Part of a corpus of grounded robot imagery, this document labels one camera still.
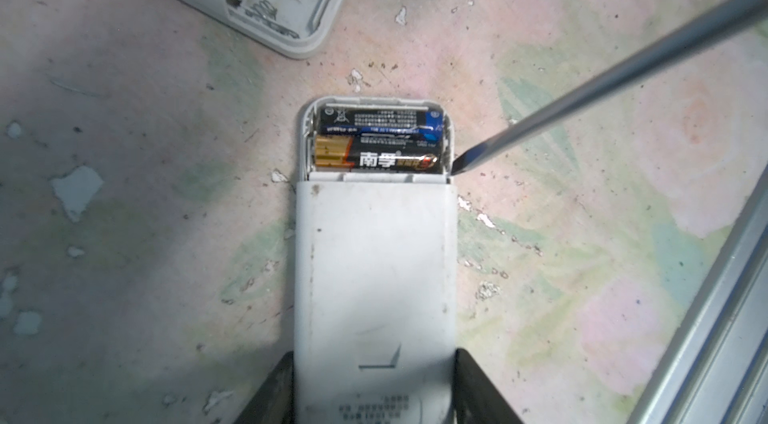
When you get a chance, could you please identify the orange handled screwdriver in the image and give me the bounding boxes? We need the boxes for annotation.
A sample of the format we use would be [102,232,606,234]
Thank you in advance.
[451,0,767,176]

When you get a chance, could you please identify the blue black battery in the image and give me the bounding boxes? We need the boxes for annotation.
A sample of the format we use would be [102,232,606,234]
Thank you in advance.
[317,104,444,142]

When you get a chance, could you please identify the gold black battery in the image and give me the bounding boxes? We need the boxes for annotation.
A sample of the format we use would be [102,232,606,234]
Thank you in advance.
[313,134,444,174]

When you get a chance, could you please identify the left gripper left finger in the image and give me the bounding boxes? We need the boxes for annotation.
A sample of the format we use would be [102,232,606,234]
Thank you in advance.
[234,351,295,424]

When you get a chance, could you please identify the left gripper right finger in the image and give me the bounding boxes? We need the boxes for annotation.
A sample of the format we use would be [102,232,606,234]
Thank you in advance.
[452,348,523,424]

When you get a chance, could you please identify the aluminium mounting rail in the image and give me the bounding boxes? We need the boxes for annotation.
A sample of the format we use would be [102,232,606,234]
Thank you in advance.
[628,175,767,423]

